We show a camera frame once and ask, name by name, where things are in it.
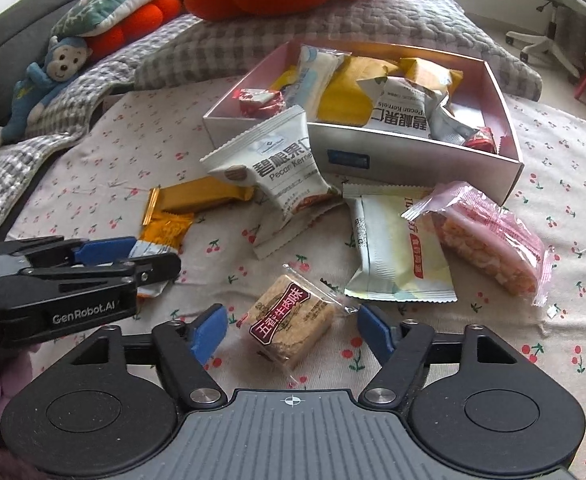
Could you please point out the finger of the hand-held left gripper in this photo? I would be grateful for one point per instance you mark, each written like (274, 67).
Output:
(158, 267)
(108, 249)

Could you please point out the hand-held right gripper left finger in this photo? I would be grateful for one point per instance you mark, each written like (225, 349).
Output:
(208, 332)

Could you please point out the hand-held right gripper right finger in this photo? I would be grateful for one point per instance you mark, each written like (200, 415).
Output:
(375, 332)

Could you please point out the orange gold snack packet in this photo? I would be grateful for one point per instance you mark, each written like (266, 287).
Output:
(165, 232)

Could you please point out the brown snack maroon label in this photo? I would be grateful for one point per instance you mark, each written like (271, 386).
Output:
(290, 327)

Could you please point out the pink white cardboard box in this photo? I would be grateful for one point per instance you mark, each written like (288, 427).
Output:
(413, 165)

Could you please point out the silver snack packet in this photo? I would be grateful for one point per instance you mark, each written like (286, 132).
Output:
(453, 122)

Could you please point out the white pecan snack packet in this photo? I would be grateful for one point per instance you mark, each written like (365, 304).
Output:
(273, 170)
(405, 110)

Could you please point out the blue white snack packet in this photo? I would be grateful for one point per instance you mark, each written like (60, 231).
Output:
(313, 77)

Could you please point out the person's left hand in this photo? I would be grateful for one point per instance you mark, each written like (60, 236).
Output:
(3, 380)

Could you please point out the gold snack bar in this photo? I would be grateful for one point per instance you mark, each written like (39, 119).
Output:
(198, 197)

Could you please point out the pale yellow white snack packet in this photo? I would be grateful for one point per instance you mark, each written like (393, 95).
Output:
(398, 250)

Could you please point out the grey checked blanket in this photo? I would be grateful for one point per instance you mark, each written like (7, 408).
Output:
(48, 150)

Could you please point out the pink rice cracker packet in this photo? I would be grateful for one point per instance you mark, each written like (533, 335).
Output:
(488, 240)

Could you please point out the blue monkey plush toy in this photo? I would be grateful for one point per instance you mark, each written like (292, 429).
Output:
(43, 90)

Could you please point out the cherry print bed sheet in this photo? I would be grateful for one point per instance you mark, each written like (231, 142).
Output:
(563, 350)

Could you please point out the small orange plush pillow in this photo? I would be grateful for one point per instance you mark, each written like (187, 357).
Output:
(138, 20)

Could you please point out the grey sofa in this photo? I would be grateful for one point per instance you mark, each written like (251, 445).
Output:
(8, 30)

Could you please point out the grey checked pillow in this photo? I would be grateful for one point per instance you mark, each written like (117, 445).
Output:
(423, 30)

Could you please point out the grey office chair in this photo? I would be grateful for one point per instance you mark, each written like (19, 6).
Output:
(558, 5)

